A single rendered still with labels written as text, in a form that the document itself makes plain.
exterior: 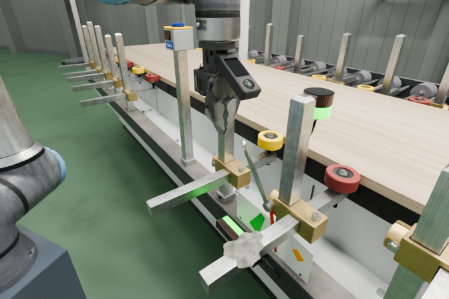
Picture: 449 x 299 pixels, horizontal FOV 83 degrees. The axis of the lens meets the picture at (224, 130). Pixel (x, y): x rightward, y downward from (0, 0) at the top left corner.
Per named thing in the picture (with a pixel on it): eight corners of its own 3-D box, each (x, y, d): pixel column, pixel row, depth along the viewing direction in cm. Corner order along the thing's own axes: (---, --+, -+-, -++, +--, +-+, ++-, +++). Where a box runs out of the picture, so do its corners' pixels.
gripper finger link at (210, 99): (222, 115, 59) (221, 79, 56) (226, 117, 58) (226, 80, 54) (204, 119, 57) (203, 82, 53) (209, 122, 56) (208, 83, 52)
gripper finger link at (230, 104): (222, 124, 66) (221, 90, 62) (236, 133, 62) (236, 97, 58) (212, 127, 64) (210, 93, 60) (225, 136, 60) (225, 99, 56)
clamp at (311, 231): (311, 245, 54) (314, 228, 52) (266, 208, 64) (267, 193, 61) (326, 233, 57) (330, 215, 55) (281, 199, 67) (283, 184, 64)
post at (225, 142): (224, 203, 83) (224, 53, 62) (218, 197, 86) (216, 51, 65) (232, 199, 85) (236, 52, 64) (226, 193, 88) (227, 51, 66)
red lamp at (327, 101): (321, 109, 48) (323, 98, 47) (295, 101, 52) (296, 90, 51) (339, 103, 51) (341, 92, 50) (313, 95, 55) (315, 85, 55)
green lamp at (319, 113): (319, 121, 49) (320, 111, 48) (294, 111, 53) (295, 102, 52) (336, 114, 52) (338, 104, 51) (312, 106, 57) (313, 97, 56)
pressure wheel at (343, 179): (339, 222, 63) (349, 185, 58) (313, 203, 68) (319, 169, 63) (357, 208, 67) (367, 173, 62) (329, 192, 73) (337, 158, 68)
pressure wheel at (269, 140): (280, 171, 82) (284, 140, 77) (256, 170, 83) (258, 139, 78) (278, 158, 89) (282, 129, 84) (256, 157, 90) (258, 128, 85)
